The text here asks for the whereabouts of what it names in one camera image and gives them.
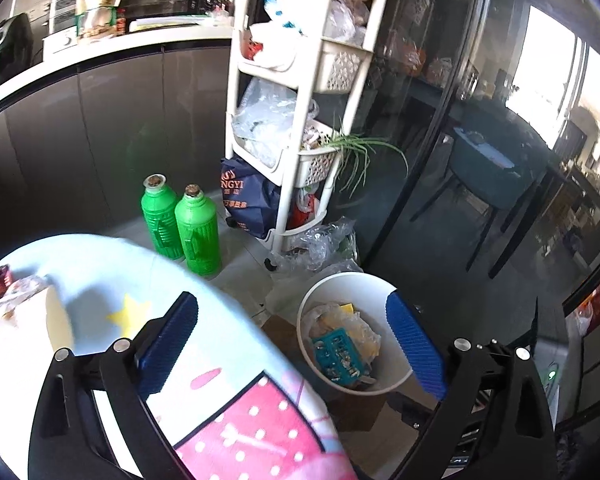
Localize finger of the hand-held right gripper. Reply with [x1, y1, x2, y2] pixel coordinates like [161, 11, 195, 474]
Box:
[387, 391, 438, 428]

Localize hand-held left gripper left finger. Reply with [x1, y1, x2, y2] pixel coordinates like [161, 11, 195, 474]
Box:
[27, 291, 199, 480]

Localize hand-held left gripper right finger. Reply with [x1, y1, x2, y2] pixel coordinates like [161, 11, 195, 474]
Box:
[386, 290, 561, 480]

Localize teal snack packet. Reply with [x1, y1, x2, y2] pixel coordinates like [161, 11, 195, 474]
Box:
[312, 325, 373, 386]

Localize white trash bin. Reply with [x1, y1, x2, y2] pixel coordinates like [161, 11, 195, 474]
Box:
[296, 272, 421, 396]

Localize crumpled yellow plastic bag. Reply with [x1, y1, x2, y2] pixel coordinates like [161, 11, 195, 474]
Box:
[302, 301, 381, 361]

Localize green plastic bottle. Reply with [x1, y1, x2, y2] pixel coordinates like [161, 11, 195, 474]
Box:
[174, 184, 223, 277]
[140, 174, 186, 262]

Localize brown cardboard sheet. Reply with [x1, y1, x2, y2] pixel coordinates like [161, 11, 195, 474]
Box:
[262, 312, 396, 433]

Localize crumpled clear plastic bag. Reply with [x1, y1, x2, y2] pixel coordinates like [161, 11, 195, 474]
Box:
[275, 217, 363, 276]

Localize cream paper packaging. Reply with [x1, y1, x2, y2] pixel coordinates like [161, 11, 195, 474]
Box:
[0, 275, 76, 361]

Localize navy shopping bag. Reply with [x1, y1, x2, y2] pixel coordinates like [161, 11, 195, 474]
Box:
[220, 156, 283, 240]

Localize red white bag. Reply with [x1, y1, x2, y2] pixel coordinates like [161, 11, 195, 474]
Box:
[287, 185, 326, 231]

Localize teal chair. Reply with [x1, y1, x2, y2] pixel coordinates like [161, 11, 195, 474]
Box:
[411, 127, 536, 271]

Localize dark dining table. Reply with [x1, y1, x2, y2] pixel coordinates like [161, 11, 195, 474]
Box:
[450, 95, 600, 281]

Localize green spring onions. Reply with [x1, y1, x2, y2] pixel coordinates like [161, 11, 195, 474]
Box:
[310, 127, 410, 196]

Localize clear plastic bag bundle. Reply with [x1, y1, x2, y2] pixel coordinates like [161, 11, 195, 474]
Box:
[231, 77, 321, 168]

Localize white storage cart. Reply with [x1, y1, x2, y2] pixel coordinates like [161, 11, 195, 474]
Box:
[224, 0, 396, 268]

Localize grey kitchen counter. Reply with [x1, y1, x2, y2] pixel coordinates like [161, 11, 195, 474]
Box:
[0, 25, 236, 126]

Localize window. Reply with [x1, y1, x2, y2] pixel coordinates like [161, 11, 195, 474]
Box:
[505, 5, 600, 161]

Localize white appliance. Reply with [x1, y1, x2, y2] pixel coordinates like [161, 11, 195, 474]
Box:
[42, 27, 83, 56]

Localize black air fryer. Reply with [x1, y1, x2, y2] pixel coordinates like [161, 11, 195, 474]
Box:
[0, 14, 33, 88]

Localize brown green snack bag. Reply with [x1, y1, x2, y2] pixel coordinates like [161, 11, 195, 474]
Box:
[75, 0, 130, 38]

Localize white plastic bag bundle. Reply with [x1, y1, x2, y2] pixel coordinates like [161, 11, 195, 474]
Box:
[240, 0, 371, 71]

